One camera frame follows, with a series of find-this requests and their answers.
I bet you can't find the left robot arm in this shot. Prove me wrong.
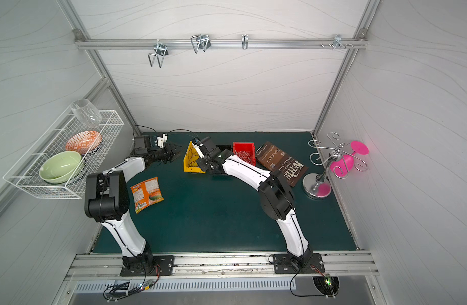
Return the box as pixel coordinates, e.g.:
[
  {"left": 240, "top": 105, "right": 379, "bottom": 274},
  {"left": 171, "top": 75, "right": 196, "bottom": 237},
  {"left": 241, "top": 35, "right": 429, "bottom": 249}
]
[{"left": 84, "top": 137, "right": 183, "bottom": 275}]

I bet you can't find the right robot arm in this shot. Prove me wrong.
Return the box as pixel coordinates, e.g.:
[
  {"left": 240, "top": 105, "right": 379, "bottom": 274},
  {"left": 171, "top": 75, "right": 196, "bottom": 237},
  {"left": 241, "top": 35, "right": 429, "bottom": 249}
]
[{"left": 193, "top": 137, "right": 312, "bottom": 272}]

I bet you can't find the yellow plastic bin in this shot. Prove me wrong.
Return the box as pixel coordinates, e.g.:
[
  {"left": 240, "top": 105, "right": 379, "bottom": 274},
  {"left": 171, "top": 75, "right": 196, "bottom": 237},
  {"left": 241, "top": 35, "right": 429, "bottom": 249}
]
[{"left": 183, "top": 142, "right": 205, "bottom": 174}]

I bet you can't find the black plastic bin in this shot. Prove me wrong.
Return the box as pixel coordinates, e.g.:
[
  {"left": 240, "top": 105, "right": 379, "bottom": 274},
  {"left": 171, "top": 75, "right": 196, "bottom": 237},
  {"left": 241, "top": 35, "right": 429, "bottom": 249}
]
[{"left": 210, "top": 145, "right": 233, "bottom": 175}]

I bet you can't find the red plastic bin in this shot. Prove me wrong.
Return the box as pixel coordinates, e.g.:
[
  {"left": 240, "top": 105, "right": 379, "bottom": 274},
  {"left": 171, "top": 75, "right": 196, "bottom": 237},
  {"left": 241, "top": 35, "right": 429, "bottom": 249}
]
[{"left": 232, "top": 142, "right": 256, "bottom": 166}]

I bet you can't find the orange snack packet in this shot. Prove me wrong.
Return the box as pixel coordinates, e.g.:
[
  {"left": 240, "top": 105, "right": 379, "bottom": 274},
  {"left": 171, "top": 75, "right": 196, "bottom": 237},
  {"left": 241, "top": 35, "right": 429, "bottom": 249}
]
[{"left": 130, "top": 177, "right": 164, "bottom": 214}]

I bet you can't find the green tabletop mat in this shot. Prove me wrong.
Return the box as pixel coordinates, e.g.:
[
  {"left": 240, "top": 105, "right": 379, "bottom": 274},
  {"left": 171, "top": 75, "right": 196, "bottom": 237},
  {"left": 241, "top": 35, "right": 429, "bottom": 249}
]
[{"left": 92, "top": 131, "right": 358, "bottom": 254}]

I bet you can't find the brown chips bag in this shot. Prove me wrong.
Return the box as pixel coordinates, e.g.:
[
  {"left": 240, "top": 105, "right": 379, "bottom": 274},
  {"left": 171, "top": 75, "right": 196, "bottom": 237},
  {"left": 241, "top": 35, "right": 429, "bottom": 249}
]
[{"left": 256, "top": 142, "right": 308, "bottom": 188}]

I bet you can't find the orange patterned bowl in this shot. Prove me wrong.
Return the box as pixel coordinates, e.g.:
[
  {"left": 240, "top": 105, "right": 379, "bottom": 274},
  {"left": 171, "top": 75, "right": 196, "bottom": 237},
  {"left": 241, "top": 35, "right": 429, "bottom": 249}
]
[{"left": 65, "top": 130, "right": 102, "bottom": 155}]

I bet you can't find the clear glass cup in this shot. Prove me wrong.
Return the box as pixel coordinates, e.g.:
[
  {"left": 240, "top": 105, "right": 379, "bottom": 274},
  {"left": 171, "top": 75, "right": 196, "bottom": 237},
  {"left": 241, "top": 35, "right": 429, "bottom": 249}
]
[{"left": 71, "top": 99, "right": 102, "bottom": 128}]

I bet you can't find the metal double hook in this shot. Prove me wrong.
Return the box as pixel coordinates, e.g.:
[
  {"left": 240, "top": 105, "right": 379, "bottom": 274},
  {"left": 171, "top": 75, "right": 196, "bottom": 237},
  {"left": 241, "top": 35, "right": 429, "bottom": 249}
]
[{"left": 148, "top": 41, "right": 169, "bottom": 68}]

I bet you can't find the green bowl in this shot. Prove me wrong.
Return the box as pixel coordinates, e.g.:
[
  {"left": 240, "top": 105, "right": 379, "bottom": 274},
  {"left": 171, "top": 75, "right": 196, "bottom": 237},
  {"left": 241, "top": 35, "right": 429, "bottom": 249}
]
[{"left": 39, "top": 151, "right": 85, "bottom": 184}]

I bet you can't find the metal loop hook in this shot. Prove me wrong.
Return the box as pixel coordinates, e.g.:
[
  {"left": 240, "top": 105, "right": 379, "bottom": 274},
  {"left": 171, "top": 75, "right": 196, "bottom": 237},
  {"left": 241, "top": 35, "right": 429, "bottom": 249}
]
[{"left": 190, "top": 34, "right": 211, "bottom": 54}]

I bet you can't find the silver glass holder stand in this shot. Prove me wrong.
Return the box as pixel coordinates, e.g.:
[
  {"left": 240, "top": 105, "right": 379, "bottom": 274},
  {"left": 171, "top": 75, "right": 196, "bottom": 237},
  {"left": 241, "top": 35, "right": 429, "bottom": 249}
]
[{"left": 303, "top": 132, "right": 369, "bottom": 200}]

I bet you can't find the small metal hook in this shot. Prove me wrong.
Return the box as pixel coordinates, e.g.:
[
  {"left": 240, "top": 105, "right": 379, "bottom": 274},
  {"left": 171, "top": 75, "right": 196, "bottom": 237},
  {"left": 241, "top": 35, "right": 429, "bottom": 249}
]
[{"left": 241, "top": 34, "right": 249, "bottom": 50}]

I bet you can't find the pink plastic wine glass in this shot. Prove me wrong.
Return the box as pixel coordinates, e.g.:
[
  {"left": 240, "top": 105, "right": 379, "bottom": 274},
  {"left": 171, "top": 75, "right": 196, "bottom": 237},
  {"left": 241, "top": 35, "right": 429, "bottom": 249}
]
[{"left": 312, "top": 141, "right": 369, "bottom": 198}]

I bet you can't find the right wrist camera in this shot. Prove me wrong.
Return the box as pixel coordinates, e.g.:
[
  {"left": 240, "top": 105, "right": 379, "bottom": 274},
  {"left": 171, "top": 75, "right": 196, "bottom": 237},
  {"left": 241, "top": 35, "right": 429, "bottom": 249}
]
[{"left": 193, "top": 143, "right": 205, "bottom": 159}]

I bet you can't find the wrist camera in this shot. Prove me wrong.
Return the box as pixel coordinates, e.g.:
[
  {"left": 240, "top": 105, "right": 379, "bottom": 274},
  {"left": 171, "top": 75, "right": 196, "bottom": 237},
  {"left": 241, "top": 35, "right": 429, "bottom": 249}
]
[
  {"left": 193, "top": 143, "right": 205, "bottom": 159},
  {"left": 155, "top": 133, "right": 168, "bottom": 149}
]

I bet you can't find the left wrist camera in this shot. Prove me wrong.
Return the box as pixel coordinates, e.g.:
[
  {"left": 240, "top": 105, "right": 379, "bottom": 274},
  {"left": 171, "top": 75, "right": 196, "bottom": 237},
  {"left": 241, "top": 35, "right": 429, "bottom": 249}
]
[{"left": 155, "top": 133, "right": 168, "bottom": 149}]

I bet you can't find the white wire basket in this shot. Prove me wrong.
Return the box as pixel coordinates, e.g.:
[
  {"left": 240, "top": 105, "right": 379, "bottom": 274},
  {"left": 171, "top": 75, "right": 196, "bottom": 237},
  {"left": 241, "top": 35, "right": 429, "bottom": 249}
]
[{"left": 3, "top": 109, "right": 124, "bottom": 200}]

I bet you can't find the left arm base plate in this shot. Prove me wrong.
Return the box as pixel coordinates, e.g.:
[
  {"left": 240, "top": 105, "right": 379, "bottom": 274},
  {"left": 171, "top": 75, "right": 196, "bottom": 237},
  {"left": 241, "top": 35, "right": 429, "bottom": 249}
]
[{"left": 120, "top": 255, "right": 175, "bottom": 277}]

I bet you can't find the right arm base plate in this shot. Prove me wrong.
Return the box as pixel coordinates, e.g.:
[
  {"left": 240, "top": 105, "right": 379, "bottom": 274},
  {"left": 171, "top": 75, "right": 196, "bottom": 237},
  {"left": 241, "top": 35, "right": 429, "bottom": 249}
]
[{"left": 268, "top": 253, "right": 326, "bottom": 275}]

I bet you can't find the aluminium top rail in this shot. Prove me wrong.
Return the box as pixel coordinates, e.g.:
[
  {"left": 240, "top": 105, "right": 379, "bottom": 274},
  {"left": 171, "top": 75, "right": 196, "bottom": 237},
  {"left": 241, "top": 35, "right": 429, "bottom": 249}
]
[{"left": 75, "top": 37, "right": 369, "bottom": 51}]

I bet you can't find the aluminium rail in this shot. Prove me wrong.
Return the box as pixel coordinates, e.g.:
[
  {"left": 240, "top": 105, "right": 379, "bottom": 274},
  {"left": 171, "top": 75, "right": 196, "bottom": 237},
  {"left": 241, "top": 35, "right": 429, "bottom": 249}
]
[
  {"left": 64, "top": 250, "right": 380, "bottom": 281},
  {"left": 75, "top": 37, "right": 369, "bottom": 51}
]

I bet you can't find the metal bracket hook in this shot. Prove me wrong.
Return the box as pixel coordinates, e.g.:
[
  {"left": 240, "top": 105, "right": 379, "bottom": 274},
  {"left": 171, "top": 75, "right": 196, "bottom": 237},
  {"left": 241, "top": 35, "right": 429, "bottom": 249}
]
[{"left": 320, "top": 34, "right": 354, "bottom": 50}]

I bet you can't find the aluminium front rail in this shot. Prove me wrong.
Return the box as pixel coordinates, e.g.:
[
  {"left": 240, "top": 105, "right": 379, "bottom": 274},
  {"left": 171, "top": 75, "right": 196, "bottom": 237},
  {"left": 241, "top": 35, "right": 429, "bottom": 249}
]
[{"left": 64, "top": 250, "right": 380, "bottom": 281}]

